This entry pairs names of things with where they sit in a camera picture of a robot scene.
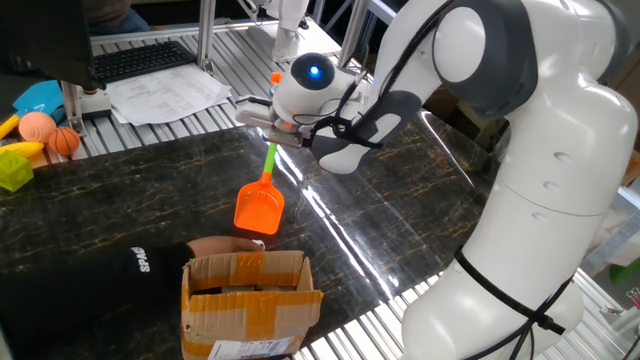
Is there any peach ribbed ball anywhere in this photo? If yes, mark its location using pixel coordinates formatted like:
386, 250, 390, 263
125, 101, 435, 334
18, 110, 58, 145

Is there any orange green toy shovel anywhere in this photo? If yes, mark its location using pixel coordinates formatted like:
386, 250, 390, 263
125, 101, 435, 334
232, 71, 287, 237

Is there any person's bare hand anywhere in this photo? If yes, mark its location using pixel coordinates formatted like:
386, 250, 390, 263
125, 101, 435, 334
186, 235, 266, 259

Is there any blue toy shovel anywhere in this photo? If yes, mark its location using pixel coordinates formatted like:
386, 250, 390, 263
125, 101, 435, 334
0, 79, 67, 141

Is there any black keyboard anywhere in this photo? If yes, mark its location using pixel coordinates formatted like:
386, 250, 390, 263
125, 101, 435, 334
91, 39, 198, 84

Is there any mini basketball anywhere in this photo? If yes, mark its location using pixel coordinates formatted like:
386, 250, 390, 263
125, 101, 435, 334
47, 126, 82, 157

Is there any cardboard box with orange tape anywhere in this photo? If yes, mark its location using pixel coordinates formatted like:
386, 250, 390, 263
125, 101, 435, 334
180, 249, 325, 360

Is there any black monitor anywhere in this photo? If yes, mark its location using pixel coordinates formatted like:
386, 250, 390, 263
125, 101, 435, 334
0, 0, 107, 92

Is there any monitor stand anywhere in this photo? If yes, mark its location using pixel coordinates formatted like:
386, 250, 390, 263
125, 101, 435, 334
59, 79, 113, 135

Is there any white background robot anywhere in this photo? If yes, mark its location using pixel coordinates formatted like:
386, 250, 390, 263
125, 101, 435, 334
243, 0, 342, 64

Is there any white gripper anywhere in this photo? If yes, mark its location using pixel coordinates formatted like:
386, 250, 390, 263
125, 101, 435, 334
234, 95, 277, 133

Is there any aluminium post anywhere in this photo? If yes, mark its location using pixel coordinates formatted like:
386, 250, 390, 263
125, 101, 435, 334
338, 0, 372, 69
195, 0, 218, 72

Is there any black marble pattern mat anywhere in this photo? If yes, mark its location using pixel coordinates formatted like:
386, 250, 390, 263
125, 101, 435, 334
0, 92, 502, 360

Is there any green toy cube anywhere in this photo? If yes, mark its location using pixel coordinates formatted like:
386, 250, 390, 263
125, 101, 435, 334
0, 149, 36, 193

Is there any printed paper stack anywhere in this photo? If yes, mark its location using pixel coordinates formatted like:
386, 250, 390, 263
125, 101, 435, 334
105, 63, 234, 128

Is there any black sleeved forearm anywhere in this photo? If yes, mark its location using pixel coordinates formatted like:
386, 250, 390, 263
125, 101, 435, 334
0, 241, 197, 360

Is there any yellow banana toy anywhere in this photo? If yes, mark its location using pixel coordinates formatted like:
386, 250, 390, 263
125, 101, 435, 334
0, 140, 46, 159

